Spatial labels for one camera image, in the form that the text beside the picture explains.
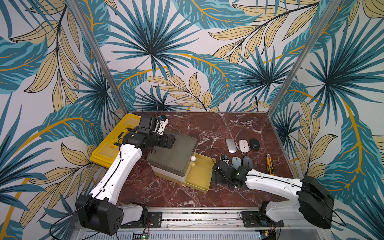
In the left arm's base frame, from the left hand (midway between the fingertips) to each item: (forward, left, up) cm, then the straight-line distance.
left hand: (166, 140), depth 77 cm
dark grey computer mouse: (-2, -47, -19) cm, 51 cm away
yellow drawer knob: (-8, -14, -10) cm, 19 cm away
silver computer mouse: (+11, -40, -21) cm, 47 cm away
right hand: (-11, -29, -19) cm, 36 cm away
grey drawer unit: (-12, -5, -1) cm, 13 cm away
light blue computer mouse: (-2, -41, -19) cm, 45 cm away
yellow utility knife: (-5, -61, -20) cm, 64 cm away
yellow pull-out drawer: (-10, -18, -21) cm, 30 cm away
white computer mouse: (+10, -48, -19) cm, 52 cm away
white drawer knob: (-8, -14, -4) cm, 17 cm away
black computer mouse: (+10, -55, -19) cm, 59 cm away
